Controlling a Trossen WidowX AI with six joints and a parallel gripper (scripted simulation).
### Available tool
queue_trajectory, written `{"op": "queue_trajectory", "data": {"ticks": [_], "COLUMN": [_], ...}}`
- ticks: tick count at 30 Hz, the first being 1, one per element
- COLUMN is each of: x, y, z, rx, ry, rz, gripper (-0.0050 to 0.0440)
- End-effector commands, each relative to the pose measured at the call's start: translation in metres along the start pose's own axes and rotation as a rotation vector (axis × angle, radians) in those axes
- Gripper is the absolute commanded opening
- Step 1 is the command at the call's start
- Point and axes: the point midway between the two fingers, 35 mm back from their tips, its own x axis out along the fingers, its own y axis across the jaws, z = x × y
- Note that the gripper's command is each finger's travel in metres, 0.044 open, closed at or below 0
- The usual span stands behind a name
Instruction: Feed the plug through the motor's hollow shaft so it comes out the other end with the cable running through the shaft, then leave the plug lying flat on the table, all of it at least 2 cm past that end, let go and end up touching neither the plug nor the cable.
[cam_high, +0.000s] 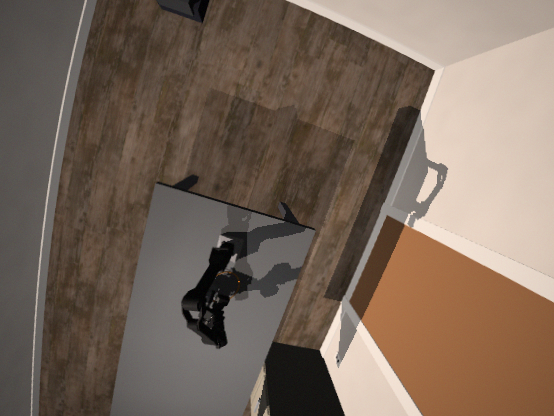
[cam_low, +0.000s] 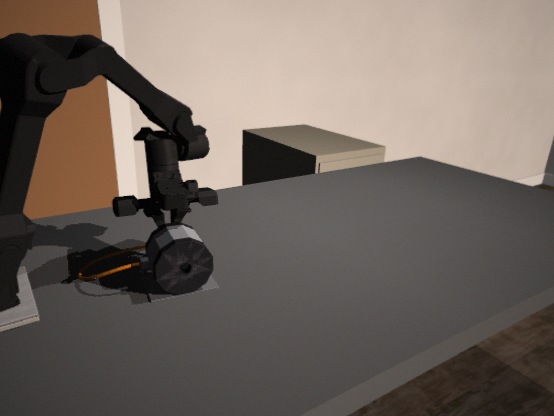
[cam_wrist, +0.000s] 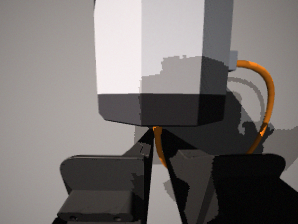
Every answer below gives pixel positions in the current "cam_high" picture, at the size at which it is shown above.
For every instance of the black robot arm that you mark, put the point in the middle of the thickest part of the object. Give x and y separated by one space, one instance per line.
194 300

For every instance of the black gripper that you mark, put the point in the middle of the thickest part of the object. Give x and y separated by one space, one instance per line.
220 302

